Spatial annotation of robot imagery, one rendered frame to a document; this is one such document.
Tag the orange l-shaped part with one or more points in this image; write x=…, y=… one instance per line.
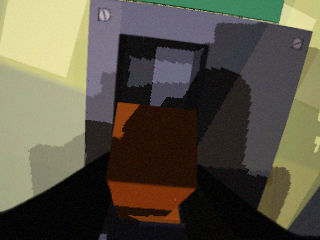
x=152, y=165

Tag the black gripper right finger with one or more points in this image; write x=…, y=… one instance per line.
x=214, y=212

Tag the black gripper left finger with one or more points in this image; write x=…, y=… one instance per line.
x=73, y=209

